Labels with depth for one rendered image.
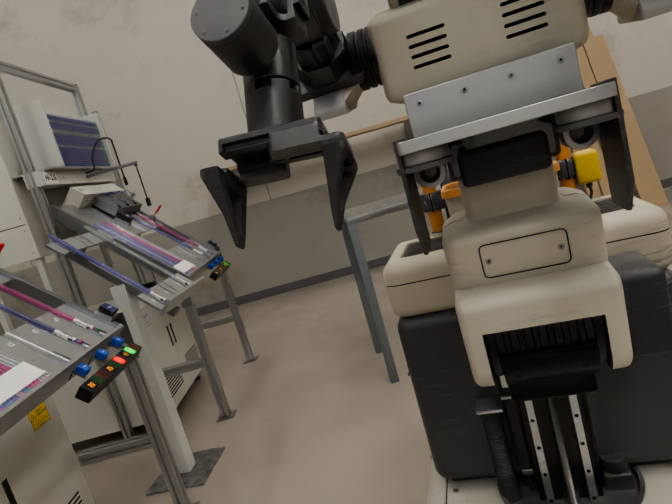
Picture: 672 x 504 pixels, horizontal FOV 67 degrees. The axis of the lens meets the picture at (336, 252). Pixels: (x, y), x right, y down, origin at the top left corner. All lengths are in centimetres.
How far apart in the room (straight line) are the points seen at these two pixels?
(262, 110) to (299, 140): 5
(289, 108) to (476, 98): 30
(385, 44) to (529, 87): 20
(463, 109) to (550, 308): 30
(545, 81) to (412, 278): 49
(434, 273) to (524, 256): 31
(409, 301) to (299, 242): 384
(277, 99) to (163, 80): 462
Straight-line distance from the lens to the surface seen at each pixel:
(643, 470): 128
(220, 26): 48
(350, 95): 78
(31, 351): 158
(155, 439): 198
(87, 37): 542
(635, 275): 92
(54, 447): 200
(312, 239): 485
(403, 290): 106
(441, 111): 72
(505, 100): 72
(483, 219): 79
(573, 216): 77
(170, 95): 508
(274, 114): 50
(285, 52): 54
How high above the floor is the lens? 104
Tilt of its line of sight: 9 degrees down
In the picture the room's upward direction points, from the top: 16 degrees counter-clockwise
